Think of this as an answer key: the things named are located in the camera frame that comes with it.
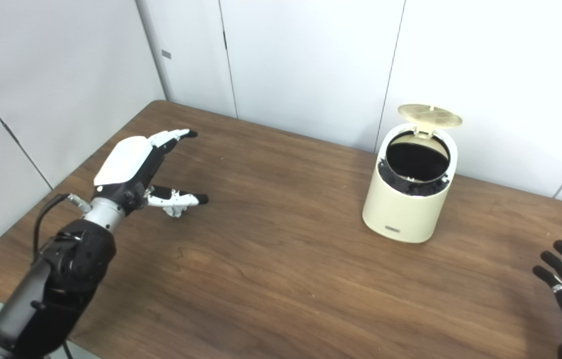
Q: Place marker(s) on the round cream bin lid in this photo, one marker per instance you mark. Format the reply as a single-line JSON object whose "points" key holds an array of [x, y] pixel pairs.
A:
{"points": [[430, 115]]}

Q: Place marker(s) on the cream-colored bin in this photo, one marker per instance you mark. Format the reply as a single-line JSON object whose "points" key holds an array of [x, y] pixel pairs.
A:
{"points": [[400, 209]]}

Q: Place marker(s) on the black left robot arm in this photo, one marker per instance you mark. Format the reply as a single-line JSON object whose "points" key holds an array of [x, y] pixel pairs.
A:
{"points": [[61, 284]]}

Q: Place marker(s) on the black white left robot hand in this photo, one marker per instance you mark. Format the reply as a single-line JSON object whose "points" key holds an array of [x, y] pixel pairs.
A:
{"points": [[123, 164]]}

